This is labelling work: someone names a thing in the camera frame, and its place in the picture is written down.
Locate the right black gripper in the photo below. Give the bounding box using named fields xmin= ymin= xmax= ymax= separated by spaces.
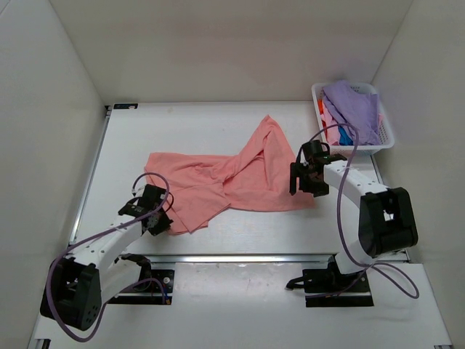
xmin=291 ymin=163 xmax=328 ymax=198

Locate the salmon pink t shirt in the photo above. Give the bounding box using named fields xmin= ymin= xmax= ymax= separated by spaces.
xmin=145 ymin=116 xmax=315 ymax=235

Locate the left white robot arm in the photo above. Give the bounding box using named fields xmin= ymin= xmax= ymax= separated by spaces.
xmin=40 ymin=185 xmax=174 ymax=331

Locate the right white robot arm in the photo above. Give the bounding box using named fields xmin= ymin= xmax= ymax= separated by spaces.
xmin=286 ymin=140 xmax=419 ymax=297

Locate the light pink t shirt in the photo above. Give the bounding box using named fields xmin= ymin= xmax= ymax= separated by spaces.
xmin=321 ymin=107 xmax=341 ymax=145

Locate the blue t shirt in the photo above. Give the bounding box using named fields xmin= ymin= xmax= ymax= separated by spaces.
xmin=338 ymin=126 xmax=353 ymax=146

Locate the orange t shirt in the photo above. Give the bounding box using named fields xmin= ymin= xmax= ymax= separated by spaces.
xmin=318 ymin=98 xmax=324 ymax=115

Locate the purple t shirt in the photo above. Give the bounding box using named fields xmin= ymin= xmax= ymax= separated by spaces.
xmin=323 ymin=81 xmax=380 ymax=145

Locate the white plastic basket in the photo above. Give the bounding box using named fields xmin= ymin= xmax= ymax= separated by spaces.
xmin=312 ymin=82 xmax=395 ymax=156

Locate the black corner label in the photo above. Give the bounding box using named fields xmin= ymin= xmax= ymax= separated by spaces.
xmin=113 ymin=103 xmax=138 ymax=110

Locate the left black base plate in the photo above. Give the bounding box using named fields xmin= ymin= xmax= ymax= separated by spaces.
xmin=109 ymin=268 xmax=175 ymax=305

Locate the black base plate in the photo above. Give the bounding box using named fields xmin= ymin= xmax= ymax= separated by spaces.
xmin=109 ymin=268 xmax=175 ymax=305
xmin=303 ymin=269 xmax=374 ymax=308

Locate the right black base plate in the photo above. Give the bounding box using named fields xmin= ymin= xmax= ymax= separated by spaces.
xmin=303 ymin=269 xmax=374 ymax=308

